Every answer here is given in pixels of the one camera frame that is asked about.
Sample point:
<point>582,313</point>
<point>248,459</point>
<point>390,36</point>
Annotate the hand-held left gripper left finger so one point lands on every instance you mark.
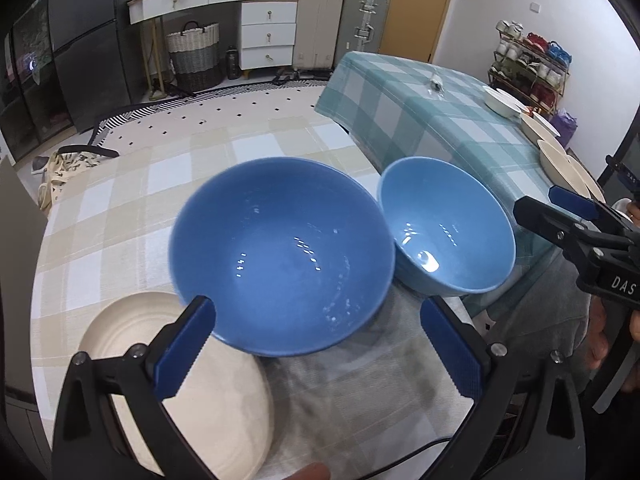
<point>185,347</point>

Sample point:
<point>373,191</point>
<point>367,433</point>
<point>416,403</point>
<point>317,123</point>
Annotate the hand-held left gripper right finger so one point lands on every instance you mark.
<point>450,352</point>

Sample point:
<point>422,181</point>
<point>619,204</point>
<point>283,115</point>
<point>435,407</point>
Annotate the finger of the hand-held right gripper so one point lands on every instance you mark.
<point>542,220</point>
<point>572,202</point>

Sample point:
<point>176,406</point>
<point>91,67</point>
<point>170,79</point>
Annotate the large ridged beige plate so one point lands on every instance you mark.
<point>220,410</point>

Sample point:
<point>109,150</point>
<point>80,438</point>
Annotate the light blue bowl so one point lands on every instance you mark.
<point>450,220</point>

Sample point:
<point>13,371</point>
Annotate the large blue bowl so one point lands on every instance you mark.
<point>285,240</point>

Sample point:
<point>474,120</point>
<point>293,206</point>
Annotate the person's right hand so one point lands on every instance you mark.
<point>597,340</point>

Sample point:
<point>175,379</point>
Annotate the person's left hand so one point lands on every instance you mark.
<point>310,474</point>

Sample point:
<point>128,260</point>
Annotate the cream bowl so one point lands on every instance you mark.
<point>500,102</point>
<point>562,167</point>
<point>540,127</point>

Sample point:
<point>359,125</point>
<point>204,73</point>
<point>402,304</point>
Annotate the purple bag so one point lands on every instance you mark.
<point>567,127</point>

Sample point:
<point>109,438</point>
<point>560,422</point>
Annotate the grey cloth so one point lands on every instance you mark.
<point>540,310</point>

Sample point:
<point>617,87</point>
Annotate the metal shoe rack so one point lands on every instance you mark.
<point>562,77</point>

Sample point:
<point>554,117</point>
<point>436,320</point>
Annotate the beige checked tablecloth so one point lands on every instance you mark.
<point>115,220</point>

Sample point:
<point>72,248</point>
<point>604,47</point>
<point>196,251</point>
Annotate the group of shoes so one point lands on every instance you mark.
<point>530,60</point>

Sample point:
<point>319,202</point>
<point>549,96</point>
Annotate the teal checked tablecloth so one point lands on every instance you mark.
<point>425,125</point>

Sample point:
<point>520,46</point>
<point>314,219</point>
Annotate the small clear object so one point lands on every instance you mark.
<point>436,85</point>

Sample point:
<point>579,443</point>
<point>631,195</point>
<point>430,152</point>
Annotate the patterned tote bag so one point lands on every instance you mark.
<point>70,175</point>

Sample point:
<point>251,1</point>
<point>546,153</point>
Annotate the black and white patterned rug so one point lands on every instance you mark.
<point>220,110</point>

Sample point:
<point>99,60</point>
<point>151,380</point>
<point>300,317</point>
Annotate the wooden door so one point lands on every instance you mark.
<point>415,5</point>

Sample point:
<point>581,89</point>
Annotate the silver suitcase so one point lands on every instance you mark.
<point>365,22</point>

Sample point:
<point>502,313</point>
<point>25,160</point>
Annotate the dark bottle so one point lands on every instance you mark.
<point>233,64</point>

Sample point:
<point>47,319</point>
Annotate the woven laundry basket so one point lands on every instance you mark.
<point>195,57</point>

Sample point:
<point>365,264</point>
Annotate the beige suitcase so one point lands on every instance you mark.
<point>317,22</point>

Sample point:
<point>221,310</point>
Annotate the black glass-door cabinet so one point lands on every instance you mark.
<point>30,85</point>

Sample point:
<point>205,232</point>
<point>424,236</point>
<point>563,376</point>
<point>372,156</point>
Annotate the black refrigerator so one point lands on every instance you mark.
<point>95,35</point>

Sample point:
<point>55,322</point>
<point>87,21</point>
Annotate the white desk with drawers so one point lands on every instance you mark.
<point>265,30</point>

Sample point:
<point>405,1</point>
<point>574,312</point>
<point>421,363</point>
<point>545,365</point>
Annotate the white wall switch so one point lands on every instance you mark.
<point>535,7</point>

